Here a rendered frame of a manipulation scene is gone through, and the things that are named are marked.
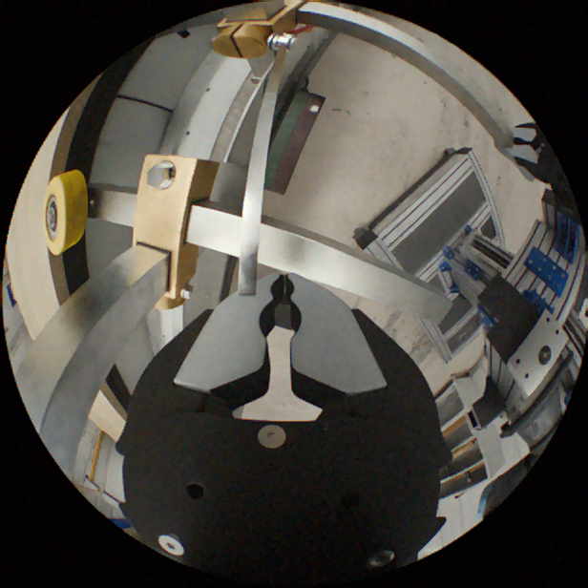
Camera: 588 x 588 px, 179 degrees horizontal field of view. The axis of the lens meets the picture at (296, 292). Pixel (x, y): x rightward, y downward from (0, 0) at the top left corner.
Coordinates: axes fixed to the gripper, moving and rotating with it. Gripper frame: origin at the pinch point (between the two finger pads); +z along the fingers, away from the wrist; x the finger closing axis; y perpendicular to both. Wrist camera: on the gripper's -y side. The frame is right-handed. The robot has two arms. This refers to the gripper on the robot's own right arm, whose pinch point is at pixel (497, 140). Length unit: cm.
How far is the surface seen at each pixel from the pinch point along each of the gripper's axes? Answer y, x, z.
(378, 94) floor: 0, 45, 83
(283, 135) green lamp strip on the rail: -23.7, -14.0, 12.1
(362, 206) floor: 15, -20, 83
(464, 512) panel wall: 261, -187, -122
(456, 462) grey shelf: 259, -184, -24
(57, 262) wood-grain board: -46, -32, -6
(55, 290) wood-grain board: -46, -35, -8
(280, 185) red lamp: -21.6, -21.3, 12.1
